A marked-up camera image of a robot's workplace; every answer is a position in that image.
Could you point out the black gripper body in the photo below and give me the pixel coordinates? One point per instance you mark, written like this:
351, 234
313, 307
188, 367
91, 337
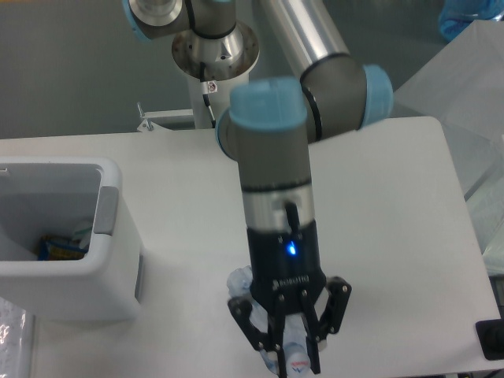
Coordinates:
285, 264

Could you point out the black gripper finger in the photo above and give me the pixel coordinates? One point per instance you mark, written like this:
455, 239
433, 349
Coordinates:
268, 344
330, 321

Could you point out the clear plastic water bottle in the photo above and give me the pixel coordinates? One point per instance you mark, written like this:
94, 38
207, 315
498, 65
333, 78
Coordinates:
294, 337

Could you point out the clear plastic wrapper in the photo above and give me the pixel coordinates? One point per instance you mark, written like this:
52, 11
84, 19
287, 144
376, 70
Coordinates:
81, 234

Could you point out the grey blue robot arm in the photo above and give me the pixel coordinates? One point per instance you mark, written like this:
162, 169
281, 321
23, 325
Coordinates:
270, 123

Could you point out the white trash can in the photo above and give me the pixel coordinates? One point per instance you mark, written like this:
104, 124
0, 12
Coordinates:
50, 196

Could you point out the black device at edge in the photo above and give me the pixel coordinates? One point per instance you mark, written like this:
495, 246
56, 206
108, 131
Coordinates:
490, 335

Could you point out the yellow blue snack bag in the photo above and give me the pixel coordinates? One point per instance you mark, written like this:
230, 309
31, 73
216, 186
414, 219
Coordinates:
54, 248

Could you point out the translucent plastic storage box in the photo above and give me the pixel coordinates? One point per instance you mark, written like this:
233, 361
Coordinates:
462, 88

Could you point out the clear plastic sheet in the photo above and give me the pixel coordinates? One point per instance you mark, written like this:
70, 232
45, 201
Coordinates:
16, 340

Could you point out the blue plastic bag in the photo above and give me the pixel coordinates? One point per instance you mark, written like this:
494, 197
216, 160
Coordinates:
457, 15

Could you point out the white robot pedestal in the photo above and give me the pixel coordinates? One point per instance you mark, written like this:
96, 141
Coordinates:
209, 99

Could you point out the white pedestal base frame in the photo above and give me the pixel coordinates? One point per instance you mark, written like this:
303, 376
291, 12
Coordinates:
175, 120

